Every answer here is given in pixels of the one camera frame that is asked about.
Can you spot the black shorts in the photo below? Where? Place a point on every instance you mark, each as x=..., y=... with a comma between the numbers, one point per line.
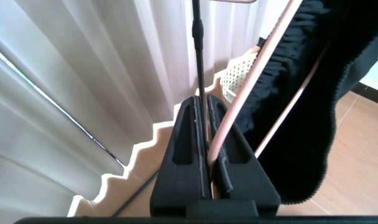
x=301, y=161

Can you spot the white laundry basket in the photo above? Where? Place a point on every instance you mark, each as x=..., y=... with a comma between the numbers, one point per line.
x=238, y=74

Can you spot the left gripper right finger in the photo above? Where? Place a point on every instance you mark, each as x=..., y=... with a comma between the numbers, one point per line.
x=254, y=186

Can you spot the black clothes rack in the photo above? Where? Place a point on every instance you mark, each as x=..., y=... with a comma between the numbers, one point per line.
x=199, y=46

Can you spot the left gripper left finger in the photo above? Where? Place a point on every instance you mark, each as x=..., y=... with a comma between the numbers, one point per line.
x=176, y=183

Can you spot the white curtain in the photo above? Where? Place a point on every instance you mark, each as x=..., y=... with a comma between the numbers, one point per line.
x=83, y=77

